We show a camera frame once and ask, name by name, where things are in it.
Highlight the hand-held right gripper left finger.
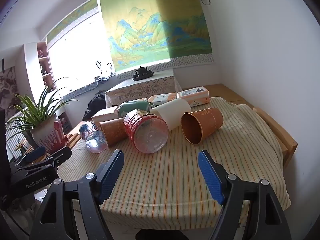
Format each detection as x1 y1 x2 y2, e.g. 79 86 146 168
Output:
30 149 125 240

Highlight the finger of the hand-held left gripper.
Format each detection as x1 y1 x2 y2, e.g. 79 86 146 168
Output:
15 146 47 166
19 146 73 174

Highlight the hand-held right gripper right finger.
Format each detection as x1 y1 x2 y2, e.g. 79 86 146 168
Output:
198 150 292 240

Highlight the large orange paper cup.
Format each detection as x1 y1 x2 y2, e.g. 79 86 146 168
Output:
180 107 223 145

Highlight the small orange paper cup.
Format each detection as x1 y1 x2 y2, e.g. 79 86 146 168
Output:
99 117 129 147

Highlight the white paper cup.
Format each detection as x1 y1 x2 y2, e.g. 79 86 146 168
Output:
149 98 192 132

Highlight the red white flower pot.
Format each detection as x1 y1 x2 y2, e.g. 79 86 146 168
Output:
30 116 69 154

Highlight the blue label clear bottle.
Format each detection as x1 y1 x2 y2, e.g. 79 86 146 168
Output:
79 121 108 153

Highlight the green spider plant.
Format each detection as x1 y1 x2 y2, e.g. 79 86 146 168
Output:
5 77 79 137

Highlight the striped tablecloth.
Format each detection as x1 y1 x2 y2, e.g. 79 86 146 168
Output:
59 96 292 230

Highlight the red label plastic bottle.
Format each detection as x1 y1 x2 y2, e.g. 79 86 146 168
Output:
124 109 170 154

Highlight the pale tissue pack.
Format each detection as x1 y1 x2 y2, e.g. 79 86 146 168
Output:
91 105 121 128

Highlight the dark cloth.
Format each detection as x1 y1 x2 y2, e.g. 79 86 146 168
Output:
82 92 107 121

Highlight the green bottle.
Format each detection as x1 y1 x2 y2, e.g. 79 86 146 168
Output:
117 100 158 118

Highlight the patterned windowsill cushion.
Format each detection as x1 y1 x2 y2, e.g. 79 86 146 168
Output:
61 80 101 101

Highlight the orange white tissue pack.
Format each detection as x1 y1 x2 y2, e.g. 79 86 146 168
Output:
177 86 210 108
147 93 179 105

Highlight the wooden table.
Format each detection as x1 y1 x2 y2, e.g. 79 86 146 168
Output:
66 106 298 170

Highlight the patterned covered box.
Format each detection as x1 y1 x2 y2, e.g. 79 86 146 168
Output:
105 69 183 109

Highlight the wooden platform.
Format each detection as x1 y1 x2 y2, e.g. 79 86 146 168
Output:
180 84 253 104

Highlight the blue white towel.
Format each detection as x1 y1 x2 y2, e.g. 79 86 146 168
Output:
96 73 116 84

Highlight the dark tea tray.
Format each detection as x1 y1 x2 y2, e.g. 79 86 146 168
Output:
132 71 155 81

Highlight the dark teapot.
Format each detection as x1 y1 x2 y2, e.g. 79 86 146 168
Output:
135 66 150 77

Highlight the narrow landscape roller blind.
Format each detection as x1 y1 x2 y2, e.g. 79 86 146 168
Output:
46 0 100 43

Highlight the landscape painting roller blind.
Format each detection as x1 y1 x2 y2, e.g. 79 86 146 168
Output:
99 0 215 75

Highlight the floral wall picture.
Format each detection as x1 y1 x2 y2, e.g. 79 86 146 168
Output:
0 66 19 111

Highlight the white pink wall shelf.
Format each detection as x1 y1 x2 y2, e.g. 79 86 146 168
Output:
24 41 57 98

